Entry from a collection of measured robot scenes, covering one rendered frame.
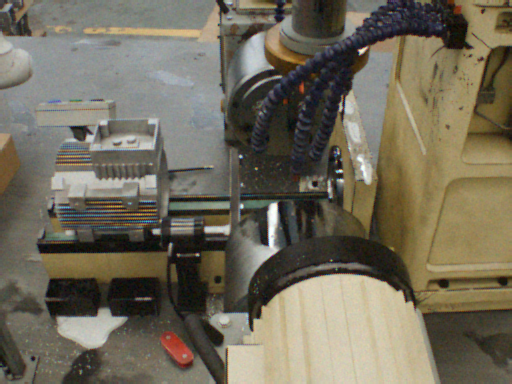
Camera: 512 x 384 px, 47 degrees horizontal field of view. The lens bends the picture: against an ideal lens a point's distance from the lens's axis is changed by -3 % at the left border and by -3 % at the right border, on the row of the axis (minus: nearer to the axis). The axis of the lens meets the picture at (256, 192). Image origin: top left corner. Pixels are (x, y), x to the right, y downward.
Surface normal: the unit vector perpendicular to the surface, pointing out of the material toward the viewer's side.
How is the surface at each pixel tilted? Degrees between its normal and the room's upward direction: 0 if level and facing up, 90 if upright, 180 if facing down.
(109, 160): 90
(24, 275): 0
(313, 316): 23
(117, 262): 90
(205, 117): 0
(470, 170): 90
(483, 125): 90
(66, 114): 63
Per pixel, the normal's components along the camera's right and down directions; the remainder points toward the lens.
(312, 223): 0.09, -0.75
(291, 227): -0.17, -0.74
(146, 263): 0.03, 0.66
